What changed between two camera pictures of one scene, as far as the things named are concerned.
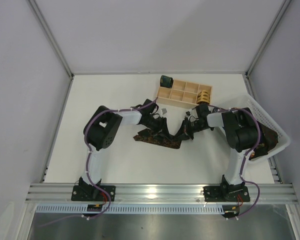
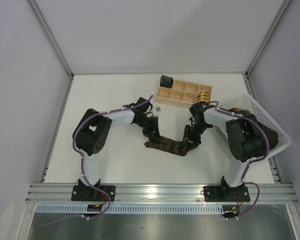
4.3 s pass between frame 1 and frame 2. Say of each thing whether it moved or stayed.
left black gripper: moved
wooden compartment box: stayed
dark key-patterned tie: moved
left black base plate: stayed
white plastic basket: stayed
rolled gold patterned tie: stayed
